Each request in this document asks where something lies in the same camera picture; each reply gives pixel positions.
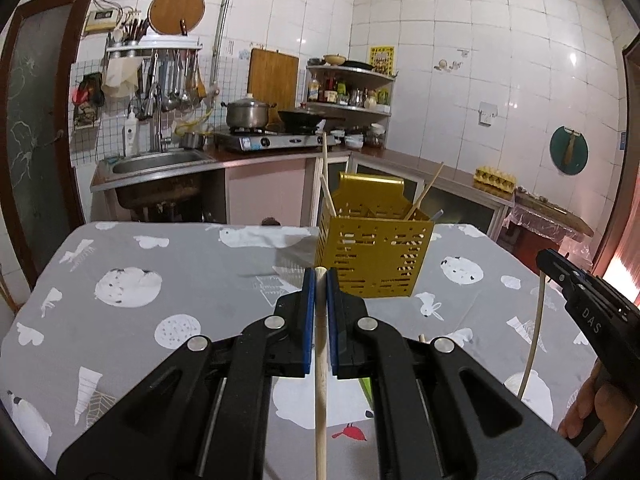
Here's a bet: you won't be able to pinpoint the steel sink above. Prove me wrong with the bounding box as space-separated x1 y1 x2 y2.
90 150 218 193

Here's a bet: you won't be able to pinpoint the clear plastic sheet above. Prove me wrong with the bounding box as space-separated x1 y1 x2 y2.
505 205 591 253

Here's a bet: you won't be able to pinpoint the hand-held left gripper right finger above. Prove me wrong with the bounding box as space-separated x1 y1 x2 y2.
325 270 587 480

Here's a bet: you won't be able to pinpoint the yellow perforated utensil holder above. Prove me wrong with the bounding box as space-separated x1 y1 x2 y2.
315 171 435 298

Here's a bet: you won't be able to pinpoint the yellow egg carton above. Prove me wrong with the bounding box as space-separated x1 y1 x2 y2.
472 166 517 193

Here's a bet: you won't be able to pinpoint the metal wall rack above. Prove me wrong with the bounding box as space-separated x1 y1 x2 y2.
104 35 205 58

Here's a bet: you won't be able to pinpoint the steel pot with lid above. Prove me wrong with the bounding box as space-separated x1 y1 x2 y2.
220 94 278 128

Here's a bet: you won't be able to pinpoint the row of condiment bottles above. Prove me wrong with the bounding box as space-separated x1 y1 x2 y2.
307 72 391 108

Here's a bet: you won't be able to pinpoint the beige wall device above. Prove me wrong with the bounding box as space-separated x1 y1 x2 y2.
82 7 121 33

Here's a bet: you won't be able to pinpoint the round wooden board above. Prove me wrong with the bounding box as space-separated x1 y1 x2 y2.
148 0 207 37

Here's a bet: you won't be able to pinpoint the thick wooden chopping block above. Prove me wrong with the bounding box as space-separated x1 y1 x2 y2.
515 190 596 236

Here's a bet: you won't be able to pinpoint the black wok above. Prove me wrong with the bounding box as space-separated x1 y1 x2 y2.
277 109 346 131

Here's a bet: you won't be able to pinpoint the green round board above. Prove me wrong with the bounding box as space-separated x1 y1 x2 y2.
550 126 590 176

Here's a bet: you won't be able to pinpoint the metal wall pipe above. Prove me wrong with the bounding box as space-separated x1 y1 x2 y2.
210 0 241 106

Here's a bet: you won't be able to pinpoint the kitchen counter cabinet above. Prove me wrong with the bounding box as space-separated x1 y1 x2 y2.
205 147 516 241

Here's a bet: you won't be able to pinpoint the white cloth bag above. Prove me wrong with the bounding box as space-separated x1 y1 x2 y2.
101 57 143 98

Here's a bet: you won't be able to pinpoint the wall hook stickers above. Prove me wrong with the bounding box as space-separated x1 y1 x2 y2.
432 49 471 72

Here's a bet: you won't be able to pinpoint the grey printed tablecloth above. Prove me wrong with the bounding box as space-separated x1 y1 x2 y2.
0 221 640 480

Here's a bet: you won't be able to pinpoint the row of hanging ladles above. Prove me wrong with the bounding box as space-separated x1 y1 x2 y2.
142 50 208 116

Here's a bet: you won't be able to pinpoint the white soap bottle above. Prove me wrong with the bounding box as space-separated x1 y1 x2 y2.
122 110 140 157

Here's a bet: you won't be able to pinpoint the red black hanging item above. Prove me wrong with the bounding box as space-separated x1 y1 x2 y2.
72 72 105 126

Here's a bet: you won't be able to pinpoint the brown frosted glass door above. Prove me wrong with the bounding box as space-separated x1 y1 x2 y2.
0 0 98 286

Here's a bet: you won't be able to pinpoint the person's right hand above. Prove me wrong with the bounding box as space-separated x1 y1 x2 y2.
558 362 639 444

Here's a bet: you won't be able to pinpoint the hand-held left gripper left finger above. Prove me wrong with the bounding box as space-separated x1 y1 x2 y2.
56 269 318 480

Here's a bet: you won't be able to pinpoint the metal corner shelf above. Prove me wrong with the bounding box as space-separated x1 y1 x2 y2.
305 62 398 113

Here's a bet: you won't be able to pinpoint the gas stove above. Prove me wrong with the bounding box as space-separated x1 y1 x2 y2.
222 127 338 153

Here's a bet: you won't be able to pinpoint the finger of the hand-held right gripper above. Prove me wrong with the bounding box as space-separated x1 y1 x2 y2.
536 249 601 302

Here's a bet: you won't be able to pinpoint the rectangular wooden cutting board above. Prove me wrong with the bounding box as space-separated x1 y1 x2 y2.
247 47 300 111

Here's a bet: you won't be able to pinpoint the brown wooden door frame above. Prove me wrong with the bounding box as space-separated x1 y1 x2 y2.
595 35 640 306

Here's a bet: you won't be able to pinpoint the yellow wall poster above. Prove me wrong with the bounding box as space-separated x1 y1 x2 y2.
369 45 396 77

